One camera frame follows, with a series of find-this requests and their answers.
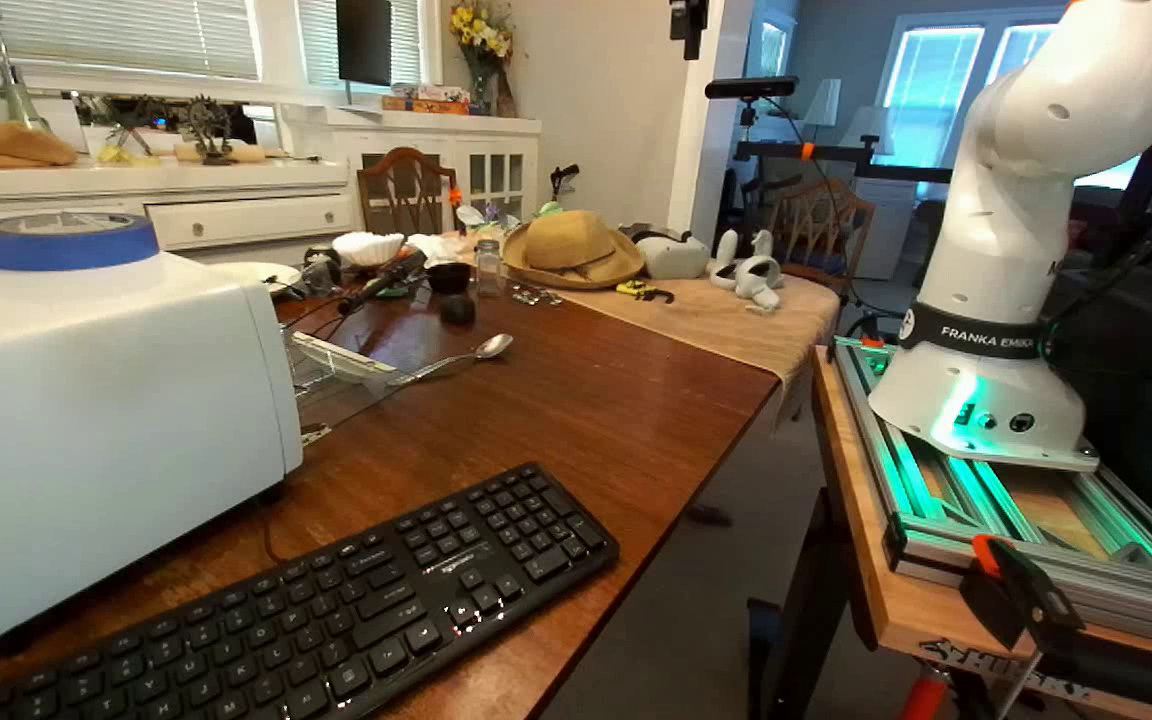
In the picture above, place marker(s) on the clear glass tray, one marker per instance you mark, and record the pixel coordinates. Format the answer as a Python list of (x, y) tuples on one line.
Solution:
[(317, 360)]

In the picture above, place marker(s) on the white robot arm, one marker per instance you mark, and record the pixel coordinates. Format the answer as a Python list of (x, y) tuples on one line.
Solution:
[(969, 371)]

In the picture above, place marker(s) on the white toaster oven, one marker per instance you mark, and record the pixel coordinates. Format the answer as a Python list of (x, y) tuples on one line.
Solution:
[(137, 400)]

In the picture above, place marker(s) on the black computer keyboard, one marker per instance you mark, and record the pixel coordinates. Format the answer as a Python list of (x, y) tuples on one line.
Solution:
[(345, 631)]

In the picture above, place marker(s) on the wooden dining chair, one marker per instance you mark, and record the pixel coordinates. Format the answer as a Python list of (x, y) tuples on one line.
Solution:
[(407, 191)]

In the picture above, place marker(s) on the black orange clamp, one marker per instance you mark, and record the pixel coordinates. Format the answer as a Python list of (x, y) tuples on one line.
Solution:
[(1041, 631)]

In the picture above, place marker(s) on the yellow flowers in vase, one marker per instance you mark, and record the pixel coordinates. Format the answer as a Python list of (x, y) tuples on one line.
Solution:
[(484, 47)]

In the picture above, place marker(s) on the tan woven straw hat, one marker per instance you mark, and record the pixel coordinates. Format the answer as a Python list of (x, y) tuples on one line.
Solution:
[(572, 248)]

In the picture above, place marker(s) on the metal spoon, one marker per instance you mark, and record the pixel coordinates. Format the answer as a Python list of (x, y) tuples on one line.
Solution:
[(490, 351)]

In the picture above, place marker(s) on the white VR controller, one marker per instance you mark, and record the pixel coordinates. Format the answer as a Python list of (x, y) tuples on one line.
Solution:
[(755, 279)]

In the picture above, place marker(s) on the aluminium rail robot base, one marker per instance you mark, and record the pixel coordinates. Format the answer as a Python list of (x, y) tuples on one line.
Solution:
[(1084, 530)]

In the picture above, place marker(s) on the white sideboard cabinet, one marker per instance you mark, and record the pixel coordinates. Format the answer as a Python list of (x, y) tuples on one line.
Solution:
[(314, 191)]

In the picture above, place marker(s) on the wooden chair by window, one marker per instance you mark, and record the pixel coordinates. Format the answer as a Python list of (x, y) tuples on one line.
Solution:
[(817, 234)]

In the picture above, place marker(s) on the blue tape roll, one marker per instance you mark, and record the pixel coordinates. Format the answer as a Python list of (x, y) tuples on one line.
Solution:
[(71, 243)]

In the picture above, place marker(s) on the white VR headset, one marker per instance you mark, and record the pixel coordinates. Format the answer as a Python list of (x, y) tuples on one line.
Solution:
[(669, 259)]

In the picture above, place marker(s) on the black camera on stand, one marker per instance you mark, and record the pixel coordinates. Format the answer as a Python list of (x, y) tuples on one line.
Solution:
[(751, 86)]

